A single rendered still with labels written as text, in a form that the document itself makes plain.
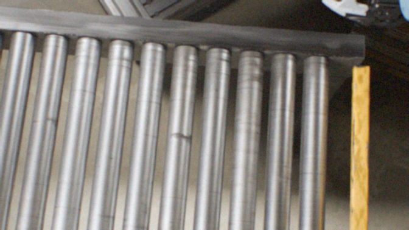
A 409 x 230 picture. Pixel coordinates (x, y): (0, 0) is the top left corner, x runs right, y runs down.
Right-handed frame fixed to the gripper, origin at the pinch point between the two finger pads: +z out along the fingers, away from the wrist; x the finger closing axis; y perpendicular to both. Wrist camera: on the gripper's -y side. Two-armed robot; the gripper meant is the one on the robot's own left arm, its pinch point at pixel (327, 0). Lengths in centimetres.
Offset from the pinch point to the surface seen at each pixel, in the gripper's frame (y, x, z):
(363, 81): 5.5, 18.8, -6.1
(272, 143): 2.9, 31.8, 10.2
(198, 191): 2.6, 41.9, 23.5
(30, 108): -76, 8, 79
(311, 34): 3.5, 9.3, 3.6
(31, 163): 3, 39, 55
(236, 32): 3.5, 10.1, 18.6
